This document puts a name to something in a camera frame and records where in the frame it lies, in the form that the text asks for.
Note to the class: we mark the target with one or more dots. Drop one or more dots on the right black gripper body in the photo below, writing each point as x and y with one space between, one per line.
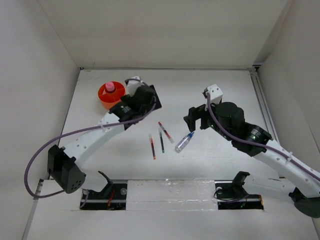
211 125

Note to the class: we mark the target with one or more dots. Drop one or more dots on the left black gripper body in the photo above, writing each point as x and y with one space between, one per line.
149 108

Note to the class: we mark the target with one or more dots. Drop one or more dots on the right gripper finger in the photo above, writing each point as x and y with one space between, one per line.
203 123
194 114

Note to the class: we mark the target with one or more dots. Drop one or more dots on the pink capped small bottle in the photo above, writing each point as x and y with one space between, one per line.
109 87

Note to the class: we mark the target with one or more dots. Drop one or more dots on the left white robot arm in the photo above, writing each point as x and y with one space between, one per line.
65 163

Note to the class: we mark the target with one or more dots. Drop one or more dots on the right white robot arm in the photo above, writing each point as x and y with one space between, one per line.
301 186

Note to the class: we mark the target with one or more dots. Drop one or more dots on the clear spray bottle blue nozzle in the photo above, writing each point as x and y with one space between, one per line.
184 142

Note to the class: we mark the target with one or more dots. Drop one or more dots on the orange round compartment organizer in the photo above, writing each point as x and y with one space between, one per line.
108 100

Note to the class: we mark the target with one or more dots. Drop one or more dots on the red pen refill with white end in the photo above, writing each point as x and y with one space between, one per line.
166 132

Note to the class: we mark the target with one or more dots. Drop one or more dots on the green pen refill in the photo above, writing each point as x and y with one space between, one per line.
161 140

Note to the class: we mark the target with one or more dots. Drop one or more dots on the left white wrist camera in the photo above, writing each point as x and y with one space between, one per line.
133 83

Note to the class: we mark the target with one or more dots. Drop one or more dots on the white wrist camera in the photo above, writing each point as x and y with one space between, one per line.
133 83
213 94

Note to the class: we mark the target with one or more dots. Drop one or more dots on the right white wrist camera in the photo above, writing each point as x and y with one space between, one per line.
213 94

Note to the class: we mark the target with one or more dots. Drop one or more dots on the aluminium rail right edge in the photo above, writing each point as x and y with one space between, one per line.
266 114

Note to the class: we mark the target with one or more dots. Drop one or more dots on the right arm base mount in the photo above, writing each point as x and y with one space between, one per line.
228 199

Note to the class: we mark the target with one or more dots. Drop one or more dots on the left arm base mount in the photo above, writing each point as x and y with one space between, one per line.
115 201

